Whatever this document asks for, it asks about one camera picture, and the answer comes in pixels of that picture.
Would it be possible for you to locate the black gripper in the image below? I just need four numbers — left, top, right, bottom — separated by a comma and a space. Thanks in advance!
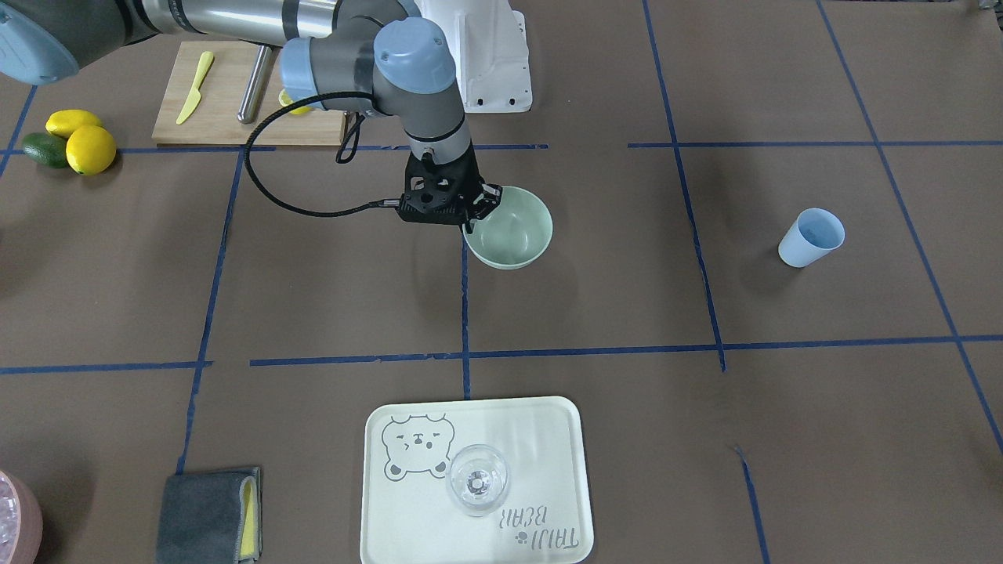
396, 149, 504, 234

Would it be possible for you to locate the green bowl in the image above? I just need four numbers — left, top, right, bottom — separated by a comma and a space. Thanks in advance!
463, 186, 554, 270

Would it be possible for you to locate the light blue plastic cup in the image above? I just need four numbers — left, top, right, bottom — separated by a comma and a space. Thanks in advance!
777, 208, 845, 268

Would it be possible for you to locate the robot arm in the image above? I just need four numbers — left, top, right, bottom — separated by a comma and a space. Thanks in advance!
1, 1, 504, 234

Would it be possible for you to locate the pink bowl of ice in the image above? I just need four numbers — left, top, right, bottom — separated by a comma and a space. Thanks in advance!
1, 470, 43, 563

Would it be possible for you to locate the lemon half slice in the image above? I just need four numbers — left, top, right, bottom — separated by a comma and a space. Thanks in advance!
278, 89, 315, 117

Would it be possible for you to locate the clear wine glass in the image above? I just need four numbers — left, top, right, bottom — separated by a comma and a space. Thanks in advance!
447, 443, 511, 518

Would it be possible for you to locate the cream bear serving tray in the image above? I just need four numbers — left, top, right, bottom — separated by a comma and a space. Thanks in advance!
359, 396, 594, 563

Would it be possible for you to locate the wooden cutting board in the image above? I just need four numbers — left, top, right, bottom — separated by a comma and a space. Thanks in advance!
153, 42, 345, 146

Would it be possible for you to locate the yellow plastic knife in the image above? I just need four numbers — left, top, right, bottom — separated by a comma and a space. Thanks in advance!
175, 51, 215, 125

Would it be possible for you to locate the whole yellow lemon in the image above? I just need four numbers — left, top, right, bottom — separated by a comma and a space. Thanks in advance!
66, 125, 118, 175

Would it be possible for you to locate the green lime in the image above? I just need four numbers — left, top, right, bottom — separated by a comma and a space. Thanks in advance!
21, 132, 71, 170

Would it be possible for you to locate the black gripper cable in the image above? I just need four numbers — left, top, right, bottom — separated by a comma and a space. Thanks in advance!
244, 92, 402, 219

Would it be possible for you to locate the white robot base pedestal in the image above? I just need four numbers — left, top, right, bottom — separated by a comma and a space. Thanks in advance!
417, 1, 534, 114

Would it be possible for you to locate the steel cylindrical handle tool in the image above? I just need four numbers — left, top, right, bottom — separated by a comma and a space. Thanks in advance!
236, 44, 275, 125

